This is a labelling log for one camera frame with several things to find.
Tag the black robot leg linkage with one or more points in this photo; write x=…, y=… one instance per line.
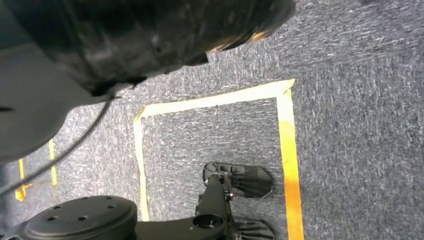
x=82, y=215

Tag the black ribbed robot foot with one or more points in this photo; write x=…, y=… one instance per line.
x=255, y=182
x=255, y=230

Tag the yellow floor tape square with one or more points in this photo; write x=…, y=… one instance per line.
x=288, y=149
x=53, y=165

